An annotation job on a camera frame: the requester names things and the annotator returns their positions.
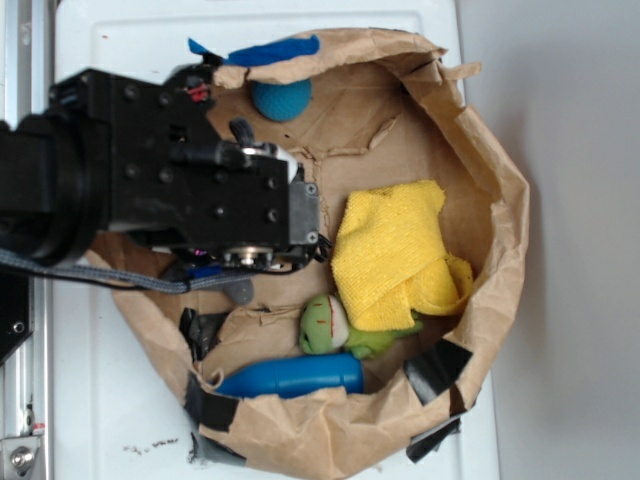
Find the green plush frog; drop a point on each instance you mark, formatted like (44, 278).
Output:
(324, 329)

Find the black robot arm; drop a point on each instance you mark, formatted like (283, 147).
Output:
(34, 190)

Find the black mounting plate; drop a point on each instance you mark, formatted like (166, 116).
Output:
(16, 314)

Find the aluminium frame rail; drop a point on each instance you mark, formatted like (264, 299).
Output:
(20, 447)

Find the brown paper bag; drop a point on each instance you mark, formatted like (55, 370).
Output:
(384, 111)

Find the blue textured ball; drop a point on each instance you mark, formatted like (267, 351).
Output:
(281, 102)

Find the gray plush donkey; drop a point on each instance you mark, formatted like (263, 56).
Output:
(238, 290)

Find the blue plastic bottle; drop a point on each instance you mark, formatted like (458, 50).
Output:
(294, 377)

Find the yellow folded cloth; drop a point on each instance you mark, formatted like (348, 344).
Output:
(390, 260)

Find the white plastic tray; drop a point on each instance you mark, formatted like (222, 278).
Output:
(112, 416)

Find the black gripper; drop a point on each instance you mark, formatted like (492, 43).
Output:
(149, 163)

